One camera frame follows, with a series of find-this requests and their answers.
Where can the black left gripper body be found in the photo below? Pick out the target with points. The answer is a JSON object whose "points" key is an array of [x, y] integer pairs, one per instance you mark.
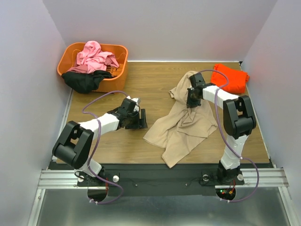
{"points": [[133, 123]]}

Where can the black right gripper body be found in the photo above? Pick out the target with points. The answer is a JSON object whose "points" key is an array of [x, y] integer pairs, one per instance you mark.
{"points": [[193, 100]]}

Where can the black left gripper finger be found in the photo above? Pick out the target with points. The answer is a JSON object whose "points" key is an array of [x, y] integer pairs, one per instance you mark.
{"points": [[142, 123], [143, 115]]}

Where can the beige t shirt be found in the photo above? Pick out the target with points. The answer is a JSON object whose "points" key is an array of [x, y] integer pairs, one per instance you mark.
{"points": [[183, 129]]}

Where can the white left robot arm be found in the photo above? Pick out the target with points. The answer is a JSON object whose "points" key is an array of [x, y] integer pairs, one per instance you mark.
{"points": [[77, 142]]}

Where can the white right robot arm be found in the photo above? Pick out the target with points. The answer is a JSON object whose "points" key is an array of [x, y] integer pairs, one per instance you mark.
{"points": [[238, 123]]}

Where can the folded orange t shirt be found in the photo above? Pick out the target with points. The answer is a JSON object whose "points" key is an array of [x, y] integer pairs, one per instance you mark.
{"points": [[237, 79]]}

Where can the white round knob left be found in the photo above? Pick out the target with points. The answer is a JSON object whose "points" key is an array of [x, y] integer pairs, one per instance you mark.
{"points": [[115, 179]]}

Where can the black t shirt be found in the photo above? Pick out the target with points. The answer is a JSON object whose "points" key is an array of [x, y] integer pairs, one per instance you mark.
{"points": [[85, 83]]}

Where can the pink t shirt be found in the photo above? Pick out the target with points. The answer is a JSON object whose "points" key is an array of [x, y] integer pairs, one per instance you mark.
{"points": [[92, 59]]}

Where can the orange plastic basket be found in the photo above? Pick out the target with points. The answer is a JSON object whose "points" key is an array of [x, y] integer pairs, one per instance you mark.
{"points": [[117, 82]]}

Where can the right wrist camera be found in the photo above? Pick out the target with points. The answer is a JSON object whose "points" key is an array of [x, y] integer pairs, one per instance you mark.
{"points": [[197, 80]]}

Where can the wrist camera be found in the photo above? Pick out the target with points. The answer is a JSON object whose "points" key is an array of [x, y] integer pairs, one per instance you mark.
{"points": [[130, 105], [197, 80]]}

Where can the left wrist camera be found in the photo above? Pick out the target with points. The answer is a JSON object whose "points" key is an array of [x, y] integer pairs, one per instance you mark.
{"points": [[130, 105]]}

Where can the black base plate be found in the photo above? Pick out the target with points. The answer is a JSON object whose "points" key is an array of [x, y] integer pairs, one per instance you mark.
{"points": [[152, 180]]}

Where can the aluminium rail frame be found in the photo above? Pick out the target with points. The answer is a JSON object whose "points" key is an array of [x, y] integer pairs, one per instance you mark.
{"points": [[267, 203]]}

